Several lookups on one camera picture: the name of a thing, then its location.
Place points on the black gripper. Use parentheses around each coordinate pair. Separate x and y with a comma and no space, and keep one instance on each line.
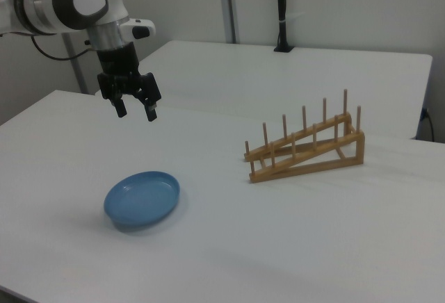
(118,59)

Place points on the blue round plate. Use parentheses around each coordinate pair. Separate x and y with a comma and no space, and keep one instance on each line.
(142,198)

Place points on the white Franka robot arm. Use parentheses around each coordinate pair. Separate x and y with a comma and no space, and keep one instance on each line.
(87,0)

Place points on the wooden plate rack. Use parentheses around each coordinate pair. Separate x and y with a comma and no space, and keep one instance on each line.
(360,150)

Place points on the grey metal frame post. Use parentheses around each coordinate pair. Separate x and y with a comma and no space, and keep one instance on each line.
(78,73)
(231,4)

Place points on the black camera pole with base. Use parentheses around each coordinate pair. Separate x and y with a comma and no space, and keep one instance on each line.
(281,4)

